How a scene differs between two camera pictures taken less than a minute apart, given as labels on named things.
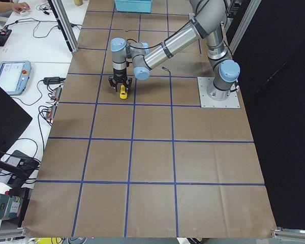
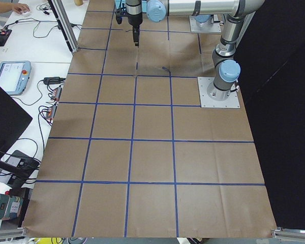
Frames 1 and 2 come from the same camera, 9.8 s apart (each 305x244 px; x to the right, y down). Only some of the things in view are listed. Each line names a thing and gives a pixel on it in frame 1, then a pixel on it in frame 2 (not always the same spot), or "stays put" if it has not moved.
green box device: (5, 207) stays put
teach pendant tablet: (12, 77) stays put
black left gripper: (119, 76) to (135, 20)
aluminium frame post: (62, 18) stays put
